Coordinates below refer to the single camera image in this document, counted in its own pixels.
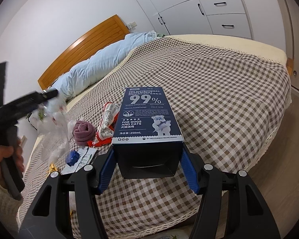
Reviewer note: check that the white wardrobe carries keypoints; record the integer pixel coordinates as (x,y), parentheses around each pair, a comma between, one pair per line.
(189,10)

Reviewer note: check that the blue plastic lid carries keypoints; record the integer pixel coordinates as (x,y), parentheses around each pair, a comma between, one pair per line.
(73,158)

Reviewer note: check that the clear printed plastic bag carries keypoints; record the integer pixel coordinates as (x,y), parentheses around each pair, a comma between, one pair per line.
(57,119)

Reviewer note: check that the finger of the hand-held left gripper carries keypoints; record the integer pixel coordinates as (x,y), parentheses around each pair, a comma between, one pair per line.
(49,95)

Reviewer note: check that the white wall socket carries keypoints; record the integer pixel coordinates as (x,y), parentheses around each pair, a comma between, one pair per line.
(131,26)

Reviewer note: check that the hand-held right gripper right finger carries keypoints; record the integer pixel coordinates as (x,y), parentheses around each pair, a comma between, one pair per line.
(189,171)

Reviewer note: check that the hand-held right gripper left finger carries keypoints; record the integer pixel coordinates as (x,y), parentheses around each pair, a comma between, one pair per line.
(106,171)

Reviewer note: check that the dark blue cardboard box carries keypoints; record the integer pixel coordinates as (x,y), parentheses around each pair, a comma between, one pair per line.
(144,119)

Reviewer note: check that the person's left forearm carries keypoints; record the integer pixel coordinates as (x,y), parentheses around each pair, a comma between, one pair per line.
(0,204)

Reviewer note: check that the purple sock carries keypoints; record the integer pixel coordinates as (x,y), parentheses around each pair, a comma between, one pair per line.
(83,133)

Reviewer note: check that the white printed paper sheet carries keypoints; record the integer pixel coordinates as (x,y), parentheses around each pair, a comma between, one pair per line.
(87,154)

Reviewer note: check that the light blue duvet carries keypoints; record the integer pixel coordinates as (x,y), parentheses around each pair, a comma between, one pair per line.
(97,62)

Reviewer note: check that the wooden headboard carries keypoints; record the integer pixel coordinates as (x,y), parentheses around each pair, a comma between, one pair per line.
(89,34)

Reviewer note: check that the red white snack packet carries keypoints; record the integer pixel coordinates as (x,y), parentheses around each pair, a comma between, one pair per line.
(107,124)

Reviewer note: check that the person's left hand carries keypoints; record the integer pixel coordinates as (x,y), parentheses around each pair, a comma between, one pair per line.
(0,156)

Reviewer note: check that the yellow snack bag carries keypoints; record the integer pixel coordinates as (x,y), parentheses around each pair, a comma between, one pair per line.
(52,169)

